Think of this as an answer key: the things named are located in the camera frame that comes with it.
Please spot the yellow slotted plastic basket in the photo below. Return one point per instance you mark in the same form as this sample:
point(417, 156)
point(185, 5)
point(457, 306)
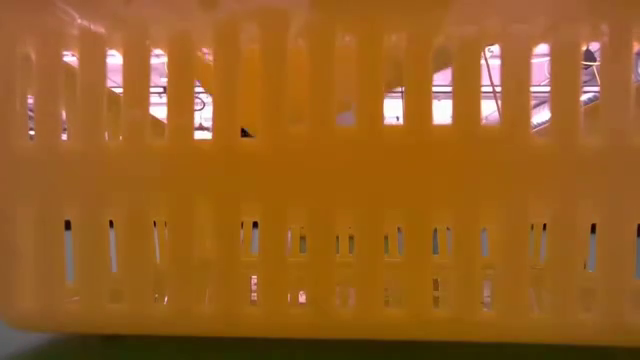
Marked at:
point(320, 170)

